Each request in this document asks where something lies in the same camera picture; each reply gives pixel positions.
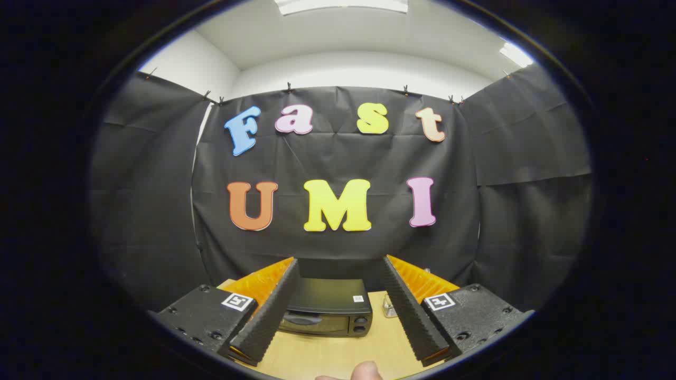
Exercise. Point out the long ceiling light panel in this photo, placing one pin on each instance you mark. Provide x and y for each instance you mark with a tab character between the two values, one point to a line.
340	5

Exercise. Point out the black toaster oven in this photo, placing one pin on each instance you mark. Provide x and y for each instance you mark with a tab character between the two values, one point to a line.
327	298

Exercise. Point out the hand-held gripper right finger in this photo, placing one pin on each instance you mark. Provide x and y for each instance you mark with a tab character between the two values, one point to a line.
412	311

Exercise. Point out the small ceiling light panel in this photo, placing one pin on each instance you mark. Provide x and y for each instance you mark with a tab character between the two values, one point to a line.
515	54

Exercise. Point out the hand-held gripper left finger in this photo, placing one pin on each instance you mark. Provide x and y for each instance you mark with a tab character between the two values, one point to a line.
274	311

